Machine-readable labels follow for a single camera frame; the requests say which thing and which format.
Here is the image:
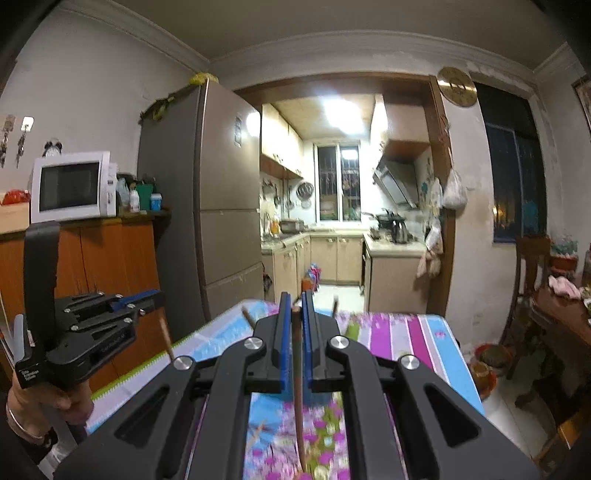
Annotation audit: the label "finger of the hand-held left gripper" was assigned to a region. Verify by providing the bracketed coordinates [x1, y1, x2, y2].
[54, 290, 165, 319]
[69, 302, 153, 340]

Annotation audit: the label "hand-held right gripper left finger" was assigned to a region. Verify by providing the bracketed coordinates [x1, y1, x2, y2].
[53, 291, 298, 480]

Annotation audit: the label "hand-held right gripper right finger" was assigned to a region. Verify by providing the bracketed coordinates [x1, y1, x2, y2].
[300, 290, 541, 480]

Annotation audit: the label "person's left forearm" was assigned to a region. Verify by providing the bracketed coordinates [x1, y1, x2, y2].
[0, 406, 61, 480]

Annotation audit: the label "person's left hand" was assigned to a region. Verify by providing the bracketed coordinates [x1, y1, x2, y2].
[8, 369, 95, 437]

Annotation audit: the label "colourful floor package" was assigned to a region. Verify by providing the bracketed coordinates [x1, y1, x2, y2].
[302, 263, 321, 294]

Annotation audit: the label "orange wooden cabinet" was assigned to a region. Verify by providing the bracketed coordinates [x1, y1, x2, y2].
[0, 212, 174, 384]

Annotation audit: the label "cream base cabinet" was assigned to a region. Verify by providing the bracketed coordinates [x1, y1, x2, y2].
[261, 231, 365, 296]
[362, 233, 428, 312]

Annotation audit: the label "floral striped tablecloth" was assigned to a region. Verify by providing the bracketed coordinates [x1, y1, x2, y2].
[85, 298, 485, 480]

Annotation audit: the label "white microwave oven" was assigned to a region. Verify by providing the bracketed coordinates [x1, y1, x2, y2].
[30, 151, 118, 224]

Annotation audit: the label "hanging cloth bags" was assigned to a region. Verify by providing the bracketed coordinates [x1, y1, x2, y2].
[416, 219, 444, 280]

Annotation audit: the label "kitchen window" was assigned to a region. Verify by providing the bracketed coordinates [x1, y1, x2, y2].
[315, 143, 361, 222]

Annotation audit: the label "grey refrigerator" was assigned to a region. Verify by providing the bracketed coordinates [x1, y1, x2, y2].
[137, 78, 263, 328]

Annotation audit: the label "steel range hood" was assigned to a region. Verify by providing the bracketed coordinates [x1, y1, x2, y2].
[373, 157, 419, 208]

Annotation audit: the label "red basin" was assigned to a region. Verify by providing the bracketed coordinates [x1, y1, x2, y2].
[471, 344, 513, 400]

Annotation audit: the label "hanging white plastic bag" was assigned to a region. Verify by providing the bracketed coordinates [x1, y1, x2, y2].
[442, 168, 468, 210]

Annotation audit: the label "hanging keys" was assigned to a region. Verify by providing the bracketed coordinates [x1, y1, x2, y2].
[0, 115, 35, 169]

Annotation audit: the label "dark wooden chair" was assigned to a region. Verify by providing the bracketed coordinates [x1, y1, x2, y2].
[500, 234, 552, 379]

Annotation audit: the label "dark wooden dining table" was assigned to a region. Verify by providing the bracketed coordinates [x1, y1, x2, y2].
[515, 277, 591, 476]

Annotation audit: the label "pink cloth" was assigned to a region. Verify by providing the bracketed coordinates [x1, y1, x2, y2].
[549, 275, 581, 298]

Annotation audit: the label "dark barred window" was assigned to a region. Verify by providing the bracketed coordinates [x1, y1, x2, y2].
[473, 83, 548, 245]

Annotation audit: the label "potted plant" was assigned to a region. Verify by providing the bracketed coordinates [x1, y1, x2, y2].
[549, 235, 580, 273]

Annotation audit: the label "silver bracelet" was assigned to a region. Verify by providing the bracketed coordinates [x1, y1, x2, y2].
[6, 401, 47, 439]

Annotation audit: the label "cream wall cabinet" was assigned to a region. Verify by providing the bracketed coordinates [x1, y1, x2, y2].
[260, 104, 304, 180]
[369, 95, 432, 160]

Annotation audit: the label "green strap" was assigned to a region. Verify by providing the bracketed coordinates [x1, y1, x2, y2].
[141, 92, 190, 121]

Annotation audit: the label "brown wooden door frame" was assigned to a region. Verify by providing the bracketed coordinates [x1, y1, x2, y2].
[235, 76, 455, 319]

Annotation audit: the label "round gold wall clock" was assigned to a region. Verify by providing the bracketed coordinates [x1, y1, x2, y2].
[436, 67, 477, 108]

